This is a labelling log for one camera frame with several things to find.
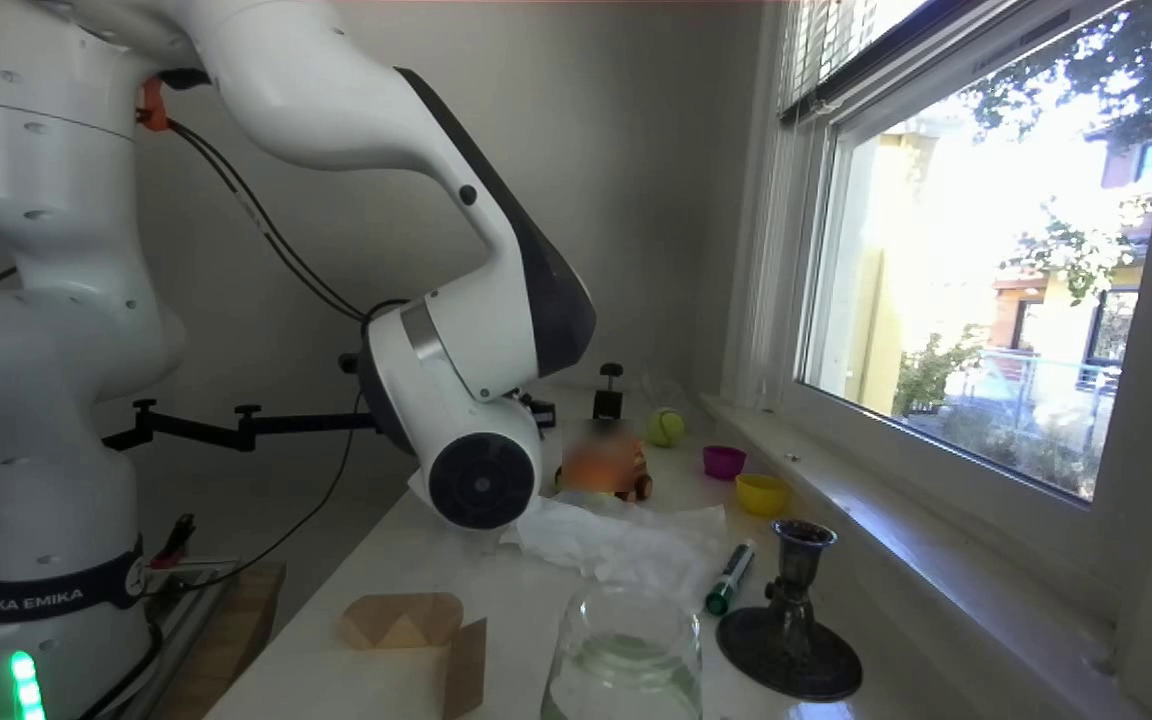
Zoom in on yellow-green tennis ball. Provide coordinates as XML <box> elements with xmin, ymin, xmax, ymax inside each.
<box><xmin>640</xmin><ymin>404</ymin><xmax>693</xmax><ymax>453</ymax></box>

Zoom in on white window blinds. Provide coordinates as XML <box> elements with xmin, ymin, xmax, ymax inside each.
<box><xmin>777</xmin><ymin>0</ymin><xmax>1007</xmax><ymax>126</ymax></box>

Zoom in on black articulated camera mount arm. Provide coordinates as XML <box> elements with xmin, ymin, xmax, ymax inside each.
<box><xmin>100</xmin><ymin>386</ymin><xmax>560</xmax><ymax>457</ymax></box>

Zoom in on purple plastic bowl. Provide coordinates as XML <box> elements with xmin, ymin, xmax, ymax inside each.
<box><xmin>699</xmin><ymin>438</ymin><xmax>754</xmax><ymax>483</ymax></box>

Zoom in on clear glass jar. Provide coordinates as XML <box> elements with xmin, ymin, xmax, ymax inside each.
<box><xmin>541</xmin><ymin>584</ymin><xmax>711</xmax><ymax>720</ymax></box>

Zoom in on green marker pen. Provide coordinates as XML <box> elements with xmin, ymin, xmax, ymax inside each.
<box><xmin>699</xmin><ymin>535</ymin><xmax>761</xmax><ymax>619</ymax></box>

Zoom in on yellow plastic bowl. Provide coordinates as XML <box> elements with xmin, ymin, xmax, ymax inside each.
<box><xmin>727</xmin><ymin>472</ymin><xmax>793</xmax><ymax>520</ymax></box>

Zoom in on wooden board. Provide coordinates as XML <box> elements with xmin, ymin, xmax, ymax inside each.
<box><xmin>148</xmin><ymin>564</ymin><xmax>289</xmax><ymax>720</ymax></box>

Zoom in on black table clamp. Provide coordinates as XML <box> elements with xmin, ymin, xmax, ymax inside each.
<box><xmin>588</xmin><ymin>358</ymin><xmax>634</xmax><ymax>438</ymax></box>

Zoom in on black camera cable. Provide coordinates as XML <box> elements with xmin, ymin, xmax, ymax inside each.
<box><xmin>151</xmin><ymin>109</ymin><xmax>370</xmax><ymax>328</ymax></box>

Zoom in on brown cardboard piece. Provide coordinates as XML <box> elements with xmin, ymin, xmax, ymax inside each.
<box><xmin>335</xmin><ymin>586</ymin><xmax>492</xmax><ymax>720</ymax></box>

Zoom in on orange toy car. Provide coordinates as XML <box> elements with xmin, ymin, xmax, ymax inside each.
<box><xmin>554</xmin><ymin>430</ymin><xmax>655</xmax><ymax>508</ymax></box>

